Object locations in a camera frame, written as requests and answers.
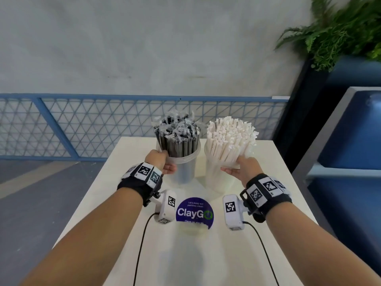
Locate blue bench backrest cushion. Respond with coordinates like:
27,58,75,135
317,92,381,170

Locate bundle of black straws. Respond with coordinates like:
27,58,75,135
153,111,200,158

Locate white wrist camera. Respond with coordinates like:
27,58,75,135
150,189,177,225
222,194,248,231

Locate person's right forearm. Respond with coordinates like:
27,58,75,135
265,202,381,286

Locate green fern plant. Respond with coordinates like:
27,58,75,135
275,0,381,72

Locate person's left forearm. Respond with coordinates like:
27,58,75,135
19,187,143,286

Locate bundle of white straws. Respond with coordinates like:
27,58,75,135
205,116,259,194

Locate person's left hand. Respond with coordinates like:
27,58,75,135
144,149,178,176

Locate person's right hand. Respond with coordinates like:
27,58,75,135
220,157,264,188

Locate clear plastic cup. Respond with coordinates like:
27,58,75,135
204,143,242,195

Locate blue mesh railing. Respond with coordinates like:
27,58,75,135
0,93,291,161

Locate dark planter box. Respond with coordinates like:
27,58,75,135
272,55,381,173

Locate black marker wristband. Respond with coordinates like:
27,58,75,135
239,173,293,224
117,162,164,207

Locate blue round ClayGo sticker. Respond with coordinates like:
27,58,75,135
175,197,214,231

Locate clear cup with purple label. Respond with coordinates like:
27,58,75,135
156,139,199,188

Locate black camera cable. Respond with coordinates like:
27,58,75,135
242,220,280,286
132,212,160,286

